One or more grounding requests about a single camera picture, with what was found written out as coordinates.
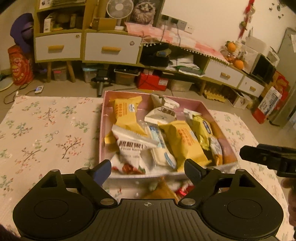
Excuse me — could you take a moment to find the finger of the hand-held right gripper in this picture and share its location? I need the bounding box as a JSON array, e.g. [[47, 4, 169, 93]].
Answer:
[[239, 144, 281, 169]]

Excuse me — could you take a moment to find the brown cardboard box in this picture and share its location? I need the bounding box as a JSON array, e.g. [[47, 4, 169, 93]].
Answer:
[[92, 17, 117, 31]]

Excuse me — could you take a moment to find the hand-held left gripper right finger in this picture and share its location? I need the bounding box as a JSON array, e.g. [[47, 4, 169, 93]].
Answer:
[[178, 159, 252, 208]]

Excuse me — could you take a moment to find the black microwave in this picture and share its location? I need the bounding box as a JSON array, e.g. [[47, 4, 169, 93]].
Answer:
[[250, 54, 277, 84]]

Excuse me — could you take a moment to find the cat picture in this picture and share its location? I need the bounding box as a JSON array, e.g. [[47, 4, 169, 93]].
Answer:
[[129, 0, 164, 26]]

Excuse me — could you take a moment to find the white and green packet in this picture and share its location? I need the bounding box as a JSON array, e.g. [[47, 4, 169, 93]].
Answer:
[[151, 94, 180, 110]]

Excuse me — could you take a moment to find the white packet with nut picture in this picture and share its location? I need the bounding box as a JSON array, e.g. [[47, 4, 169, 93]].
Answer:
[[112, 125, 158, 175]]

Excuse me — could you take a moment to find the pink cloth runner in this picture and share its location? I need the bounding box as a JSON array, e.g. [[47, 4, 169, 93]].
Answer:
[[125, 22, 230, 63]]

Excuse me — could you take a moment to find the red printed bag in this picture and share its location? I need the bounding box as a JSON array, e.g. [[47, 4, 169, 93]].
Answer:
[[8, 45, 36, 87]]

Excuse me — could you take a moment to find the wall socket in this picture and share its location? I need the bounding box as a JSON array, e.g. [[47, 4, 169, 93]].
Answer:
[[161, 14, 194, 31]]

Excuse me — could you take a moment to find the grey refrigerator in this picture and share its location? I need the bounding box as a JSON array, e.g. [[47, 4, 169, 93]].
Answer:
[[269, 27, 296, 127]]

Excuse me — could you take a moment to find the clear plastic bin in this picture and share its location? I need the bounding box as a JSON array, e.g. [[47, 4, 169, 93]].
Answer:
[[169, 78, 193, 92]]

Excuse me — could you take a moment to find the yellow egg tray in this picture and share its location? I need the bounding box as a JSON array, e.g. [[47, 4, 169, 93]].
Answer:
[[203, 89, 226, 103]]

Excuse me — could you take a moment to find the low cabinet with white drawer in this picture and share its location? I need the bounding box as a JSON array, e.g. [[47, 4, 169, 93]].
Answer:
[[82, 28, 143, 66]]

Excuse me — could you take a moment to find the red hanging ornament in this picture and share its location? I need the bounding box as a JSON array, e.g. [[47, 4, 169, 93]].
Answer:
[[238, 0, 256, 40]]

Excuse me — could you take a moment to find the red candy packet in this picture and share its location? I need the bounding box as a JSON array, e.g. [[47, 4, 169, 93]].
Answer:
[[175, 183, 197, 198]]

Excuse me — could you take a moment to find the white packet with dark label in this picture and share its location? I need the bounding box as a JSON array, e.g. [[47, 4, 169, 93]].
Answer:
[[144, 107, 176, 124]]

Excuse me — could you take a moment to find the pink cardboard box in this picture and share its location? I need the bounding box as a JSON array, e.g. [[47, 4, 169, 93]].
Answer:
[[99, 90, 239, 180]]

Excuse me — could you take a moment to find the white storage box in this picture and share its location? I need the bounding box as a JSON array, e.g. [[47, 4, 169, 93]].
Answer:
[[232, 92, 253, 109]]

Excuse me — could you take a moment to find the long white packet blue label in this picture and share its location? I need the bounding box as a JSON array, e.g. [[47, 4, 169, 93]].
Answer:
[[145, 124, 178, 170]]

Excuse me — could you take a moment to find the gold wrapper packet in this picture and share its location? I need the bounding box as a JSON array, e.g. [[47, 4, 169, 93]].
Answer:
[[142, 178, 180, 200]]

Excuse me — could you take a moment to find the small white box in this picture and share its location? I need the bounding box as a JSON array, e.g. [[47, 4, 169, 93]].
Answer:
[[43, 16, 53, 33]]

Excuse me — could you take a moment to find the white desk fan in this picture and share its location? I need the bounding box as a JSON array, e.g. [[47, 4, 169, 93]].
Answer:
[[106, 0, 134, 31]]

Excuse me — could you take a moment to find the long stand with white drawers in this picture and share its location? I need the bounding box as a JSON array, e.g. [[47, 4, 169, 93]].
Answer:
[[138, 42, 267, 98]]

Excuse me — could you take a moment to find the black handheld device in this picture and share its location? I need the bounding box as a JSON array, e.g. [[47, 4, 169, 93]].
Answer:
[[91, 69, 112, 97]]

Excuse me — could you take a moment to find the black bag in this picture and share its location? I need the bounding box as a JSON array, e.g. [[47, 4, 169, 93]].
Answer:
[[140, 48, 172, 68]]

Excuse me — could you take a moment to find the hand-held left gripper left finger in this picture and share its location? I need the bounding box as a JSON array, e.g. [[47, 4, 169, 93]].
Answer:
[[40, 159, 119, 208]]

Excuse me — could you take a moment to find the purple hat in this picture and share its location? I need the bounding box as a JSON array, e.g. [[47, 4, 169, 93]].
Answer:
[[10, 13, 36, 54]]

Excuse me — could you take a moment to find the tall cabinet with white drawer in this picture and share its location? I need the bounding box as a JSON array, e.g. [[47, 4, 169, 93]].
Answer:
[[34, 0, 84, 63]]

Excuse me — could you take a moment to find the yellow snack packet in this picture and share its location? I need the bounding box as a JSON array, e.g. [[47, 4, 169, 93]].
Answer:
[[104, 96, 149, 147], [158, 120, 209, 172]]

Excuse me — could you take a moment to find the yellow-green packet with blue label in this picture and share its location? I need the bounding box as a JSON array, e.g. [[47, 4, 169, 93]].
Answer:
[[190, 114, 215, 151]]

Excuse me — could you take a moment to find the white snack packet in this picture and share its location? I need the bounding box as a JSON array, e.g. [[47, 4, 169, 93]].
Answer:
[[209, 136, 223, 166]]

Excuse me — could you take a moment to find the red box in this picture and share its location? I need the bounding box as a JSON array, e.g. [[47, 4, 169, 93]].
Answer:
[[136, 72, 170, 92]]

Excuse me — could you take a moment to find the floral tablecloth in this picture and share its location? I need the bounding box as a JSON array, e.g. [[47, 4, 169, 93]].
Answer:
[[0, 95, 290, 241]]

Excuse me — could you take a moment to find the red carton with white bag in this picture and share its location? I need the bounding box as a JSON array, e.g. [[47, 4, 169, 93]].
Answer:
[[252, 71, 290, 124]]

